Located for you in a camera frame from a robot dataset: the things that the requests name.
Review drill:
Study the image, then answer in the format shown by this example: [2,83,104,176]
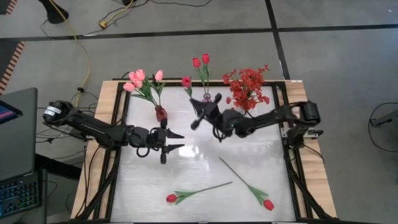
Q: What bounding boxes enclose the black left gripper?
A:
[126,118,185,165]

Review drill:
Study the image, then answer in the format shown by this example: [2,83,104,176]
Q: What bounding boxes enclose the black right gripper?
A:
[189,92,234,138]

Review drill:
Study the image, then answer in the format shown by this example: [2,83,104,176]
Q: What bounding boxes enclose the red glass vase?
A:
[154,105,169,123]

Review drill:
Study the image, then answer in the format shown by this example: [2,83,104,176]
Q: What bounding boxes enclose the grey laptop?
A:
[0,88,39,182]

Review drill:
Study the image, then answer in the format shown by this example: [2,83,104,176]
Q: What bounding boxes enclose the keyboard with coloured backlight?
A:
[0,172,43,218]

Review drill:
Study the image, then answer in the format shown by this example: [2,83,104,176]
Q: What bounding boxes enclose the screen with pink picture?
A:
[0,100,24,125]

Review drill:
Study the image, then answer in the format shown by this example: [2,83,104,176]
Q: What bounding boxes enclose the black stand foot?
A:
[39,0,70,25]

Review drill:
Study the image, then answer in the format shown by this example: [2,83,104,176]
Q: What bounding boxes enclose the black mat with striped edge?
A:
[0,40,26,95]
[0,0,18,16]

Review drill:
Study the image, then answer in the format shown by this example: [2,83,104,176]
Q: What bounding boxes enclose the grey stand foot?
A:
[369,109,398,128]

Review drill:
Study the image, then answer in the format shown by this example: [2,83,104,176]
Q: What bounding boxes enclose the black aluminium table frame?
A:
[71,80,340,224]

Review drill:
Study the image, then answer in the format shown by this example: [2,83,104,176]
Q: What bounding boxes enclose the yellow cable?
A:
[48,0,91,108]

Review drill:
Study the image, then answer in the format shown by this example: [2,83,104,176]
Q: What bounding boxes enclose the silver metal bracket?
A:
[281,128,325,139]

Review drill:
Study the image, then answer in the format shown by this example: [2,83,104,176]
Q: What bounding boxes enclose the yellow plug with cable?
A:
[98,0,137,29]

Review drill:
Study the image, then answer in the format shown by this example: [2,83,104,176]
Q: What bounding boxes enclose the black cable loop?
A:
[368,101,398,154]

